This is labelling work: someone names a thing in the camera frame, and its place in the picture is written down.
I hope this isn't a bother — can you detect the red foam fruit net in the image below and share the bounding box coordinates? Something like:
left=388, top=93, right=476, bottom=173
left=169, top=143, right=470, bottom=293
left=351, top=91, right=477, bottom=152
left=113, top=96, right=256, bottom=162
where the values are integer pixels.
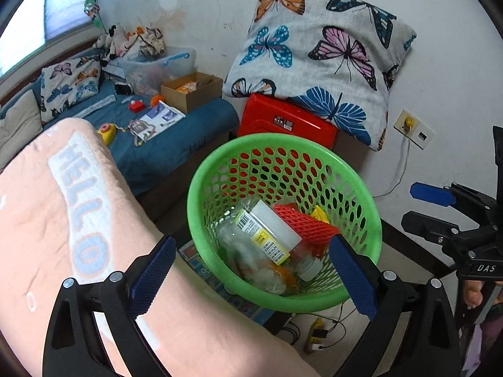
left=273, top=203, right=340, bottom=258

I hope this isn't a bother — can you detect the clear plastic box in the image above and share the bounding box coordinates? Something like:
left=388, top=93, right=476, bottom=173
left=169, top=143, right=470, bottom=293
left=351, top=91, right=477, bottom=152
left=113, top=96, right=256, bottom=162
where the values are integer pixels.
left=233, top=197, right=302, bottom=265

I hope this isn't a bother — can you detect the yellow snack wrapper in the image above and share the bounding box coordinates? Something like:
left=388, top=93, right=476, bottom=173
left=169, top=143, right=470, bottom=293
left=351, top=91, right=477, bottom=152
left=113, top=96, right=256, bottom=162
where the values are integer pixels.
left=310, top=205, right=330, bottom=224

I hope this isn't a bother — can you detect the small round pudding cup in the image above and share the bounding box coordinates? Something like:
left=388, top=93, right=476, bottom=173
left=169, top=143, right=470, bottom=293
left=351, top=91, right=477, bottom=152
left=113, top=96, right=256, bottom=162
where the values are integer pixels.
left=291, top=242, right=323, bottom=282

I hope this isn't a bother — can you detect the tissue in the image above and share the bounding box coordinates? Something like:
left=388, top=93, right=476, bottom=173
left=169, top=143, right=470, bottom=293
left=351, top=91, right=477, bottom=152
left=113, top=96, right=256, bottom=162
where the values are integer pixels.
left=217, top=221, right=286, bottom=295

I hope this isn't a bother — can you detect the pink sleeve right forearm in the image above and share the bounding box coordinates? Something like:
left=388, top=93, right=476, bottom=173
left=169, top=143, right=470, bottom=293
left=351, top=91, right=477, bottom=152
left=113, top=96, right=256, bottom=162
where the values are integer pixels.
left=461, top=303, right=502, bottom=376

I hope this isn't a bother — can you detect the right hand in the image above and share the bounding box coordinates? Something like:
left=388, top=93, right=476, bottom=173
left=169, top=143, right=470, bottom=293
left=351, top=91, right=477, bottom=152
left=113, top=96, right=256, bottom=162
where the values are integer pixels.
left=463, top=280, right=484, bottom=308

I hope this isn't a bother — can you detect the power strip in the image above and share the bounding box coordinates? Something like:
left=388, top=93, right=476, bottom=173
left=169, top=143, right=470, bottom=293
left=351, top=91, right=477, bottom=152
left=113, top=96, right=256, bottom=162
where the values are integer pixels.
left=303, top=317, right=327, bottom=354

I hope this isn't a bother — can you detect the pink table cloth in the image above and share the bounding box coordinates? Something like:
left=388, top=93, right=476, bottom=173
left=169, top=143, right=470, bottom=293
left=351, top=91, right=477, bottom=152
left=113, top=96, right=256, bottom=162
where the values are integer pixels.
left=1, top=118, right=315, bottom=376

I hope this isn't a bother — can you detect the green plastic basket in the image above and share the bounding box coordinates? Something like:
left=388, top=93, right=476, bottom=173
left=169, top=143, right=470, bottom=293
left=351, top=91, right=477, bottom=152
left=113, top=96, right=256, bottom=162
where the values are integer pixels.
left=188, top=134, right=382, bottom=313

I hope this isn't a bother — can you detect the large butterfly pillow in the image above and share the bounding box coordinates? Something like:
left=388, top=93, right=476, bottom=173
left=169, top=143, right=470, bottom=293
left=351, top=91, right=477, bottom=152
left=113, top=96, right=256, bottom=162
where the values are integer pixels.
left=224, top=0, right=417, bottom=151

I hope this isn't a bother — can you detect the red plastic stool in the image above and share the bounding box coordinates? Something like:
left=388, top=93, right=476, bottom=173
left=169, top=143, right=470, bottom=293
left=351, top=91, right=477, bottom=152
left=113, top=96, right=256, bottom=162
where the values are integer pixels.
left=238, top=94, right=339, bottom=149

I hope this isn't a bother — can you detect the blue sofa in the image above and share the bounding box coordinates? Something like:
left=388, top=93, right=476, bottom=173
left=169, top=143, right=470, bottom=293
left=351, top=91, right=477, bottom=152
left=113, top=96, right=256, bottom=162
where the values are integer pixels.
left=1, top=76, right=239, bottom=196

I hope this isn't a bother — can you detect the yellow tape measure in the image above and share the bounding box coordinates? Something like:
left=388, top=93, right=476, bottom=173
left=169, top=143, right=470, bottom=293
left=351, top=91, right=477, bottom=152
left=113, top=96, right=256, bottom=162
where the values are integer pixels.
left=97, top=123, right=118, bottom=146

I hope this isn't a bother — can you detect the beige cushion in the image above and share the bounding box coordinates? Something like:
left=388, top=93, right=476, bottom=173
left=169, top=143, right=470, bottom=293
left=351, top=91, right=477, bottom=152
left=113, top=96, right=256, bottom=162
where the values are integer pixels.
left=0, top=90, right=43, bottom=170

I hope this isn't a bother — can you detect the paper booklet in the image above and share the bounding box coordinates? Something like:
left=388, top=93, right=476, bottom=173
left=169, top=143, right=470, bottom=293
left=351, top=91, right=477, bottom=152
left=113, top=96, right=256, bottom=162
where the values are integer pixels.
left=129, top=101, right=186, bottom=146

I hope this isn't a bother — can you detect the small red toy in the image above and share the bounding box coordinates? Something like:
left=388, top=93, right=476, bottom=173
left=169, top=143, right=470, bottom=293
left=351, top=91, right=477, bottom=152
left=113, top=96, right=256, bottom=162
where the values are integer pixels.
left=128, top=100, right=146, bottom=114

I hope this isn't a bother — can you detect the small butterfly pillow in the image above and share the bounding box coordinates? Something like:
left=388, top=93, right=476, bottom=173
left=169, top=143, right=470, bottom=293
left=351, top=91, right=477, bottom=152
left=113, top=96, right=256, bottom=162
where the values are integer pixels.
left=40, top=55, right=102, bottom=125

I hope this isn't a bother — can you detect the cardboard box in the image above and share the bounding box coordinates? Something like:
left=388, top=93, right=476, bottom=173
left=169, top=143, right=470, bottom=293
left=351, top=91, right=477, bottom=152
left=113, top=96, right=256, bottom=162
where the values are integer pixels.
left=161, top=72, right=224, bottom=114

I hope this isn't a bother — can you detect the clear plastic storage bin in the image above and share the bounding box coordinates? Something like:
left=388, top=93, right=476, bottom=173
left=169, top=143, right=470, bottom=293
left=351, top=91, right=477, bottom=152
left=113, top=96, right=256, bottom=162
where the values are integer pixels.
left=119, top=46, right=196, bottom=96

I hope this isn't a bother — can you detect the stuffed toys pile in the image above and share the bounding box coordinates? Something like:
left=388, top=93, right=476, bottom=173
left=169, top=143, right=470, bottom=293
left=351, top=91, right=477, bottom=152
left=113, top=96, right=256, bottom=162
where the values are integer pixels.
left=92, top=25, right=165, bottom=60

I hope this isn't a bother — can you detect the window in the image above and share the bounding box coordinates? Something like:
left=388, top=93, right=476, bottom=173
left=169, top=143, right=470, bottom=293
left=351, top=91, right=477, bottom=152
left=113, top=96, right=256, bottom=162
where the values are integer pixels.
left=1, top=0, right=92, bottom=79

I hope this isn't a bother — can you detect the wall socket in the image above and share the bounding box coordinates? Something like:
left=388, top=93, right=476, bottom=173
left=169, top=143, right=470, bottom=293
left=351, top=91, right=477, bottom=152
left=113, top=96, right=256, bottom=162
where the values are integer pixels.
left=394, top=110, right=434, bottom=150

